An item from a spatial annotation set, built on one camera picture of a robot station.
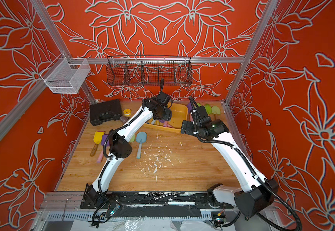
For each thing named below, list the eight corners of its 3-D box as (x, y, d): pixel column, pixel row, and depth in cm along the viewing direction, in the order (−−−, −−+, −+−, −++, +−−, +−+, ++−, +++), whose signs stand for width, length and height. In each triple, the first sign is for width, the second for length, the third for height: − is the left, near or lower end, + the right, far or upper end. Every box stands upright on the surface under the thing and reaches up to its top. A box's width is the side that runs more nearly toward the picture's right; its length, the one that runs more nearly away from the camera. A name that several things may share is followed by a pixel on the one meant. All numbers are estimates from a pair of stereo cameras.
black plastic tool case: (91, 126, 104) (88, 123, 101) (92, 107, 117) (90, 103, 114) (122, 119, 108) (121, 115, 105) (120, 101, 122) (119, 97, 118)
